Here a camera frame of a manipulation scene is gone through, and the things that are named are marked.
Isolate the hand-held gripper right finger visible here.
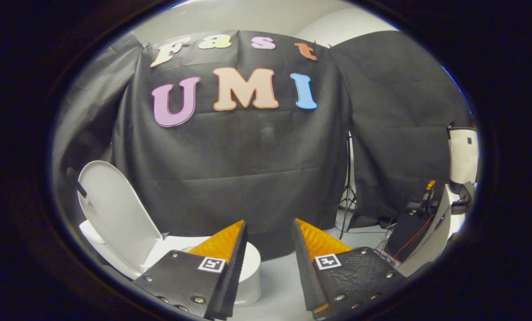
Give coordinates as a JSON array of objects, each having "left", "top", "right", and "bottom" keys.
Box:
[{"left": 291, "top": 218, "right": 407, "bottom": 320}]

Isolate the white light panel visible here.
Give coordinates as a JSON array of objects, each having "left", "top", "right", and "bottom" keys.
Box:
[{"left": 446, "top": 126, "right": 479, "bottom": 186}]

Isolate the black backdrop cloth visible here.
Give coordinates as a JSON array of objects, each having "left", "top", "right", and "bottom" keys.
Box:
[
  {"left": 53, "top": 33, "right": 143, "bottom": 214},
  {"left": 111, "top": 30, "right": 352, "bottom": 262},
  {"left": 328, "top": 30, "right": 474, "bottom": 229}
]

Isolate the white ceramic toilet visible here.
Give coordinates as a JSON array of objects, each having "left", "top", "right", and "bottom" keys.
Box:
[{"left": 79, "top": 220, "right": 263, "bottom": 307}]

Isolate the black tripod stand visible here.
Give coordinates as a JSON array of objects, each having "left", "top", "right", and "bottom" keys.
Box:
[{"left": 336, "top": 133, "right": 361, "bottom": 241}]

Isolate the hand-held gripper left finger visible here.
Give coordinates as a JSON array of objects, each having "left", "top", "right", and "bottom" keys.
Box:
[{"left": 132, "top": 219, "right": 248, "bottom": 321}]

